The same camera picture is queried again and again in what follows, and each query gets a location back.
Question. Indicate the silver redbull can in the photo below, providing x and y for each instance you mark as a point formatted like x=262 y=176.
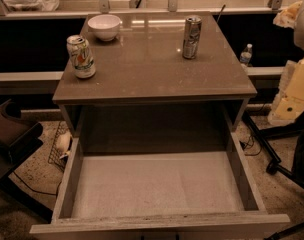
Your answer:
x=192 y=32

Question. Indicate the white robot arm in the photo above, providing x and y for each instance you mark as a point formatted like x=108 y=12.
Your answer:
x=293 y=17

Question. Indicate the open grey top drawer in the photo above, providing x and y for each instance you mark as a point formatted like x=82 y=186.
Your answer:
x=177 y=196

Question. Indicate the grey cabinet with glossy top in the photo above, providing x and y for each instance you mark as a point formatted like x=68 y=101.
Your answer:
x=145 y=98

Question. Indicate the green 7up can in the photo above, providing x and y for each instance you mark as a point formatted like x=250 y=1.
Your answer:
x=80 y=56

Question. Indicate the clear plastic water bottle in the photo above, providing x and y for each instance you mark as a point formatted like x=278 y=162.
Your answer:
x=246 y=55

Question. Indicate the black tripod stand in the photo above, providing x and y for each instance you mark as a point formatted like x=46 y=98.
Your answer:
x=271 y=150

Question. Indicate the white ceramic bowl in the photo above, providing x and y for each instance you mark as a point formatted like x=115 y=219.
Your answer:
x=105 y=27

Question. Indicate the dark chair left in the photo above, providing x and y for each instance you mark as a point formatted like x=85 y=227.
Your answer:
x=19 y=139

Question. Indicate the wire mesh basket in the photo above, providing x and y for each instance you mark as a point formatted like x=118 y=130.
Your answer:
x=61 y=147

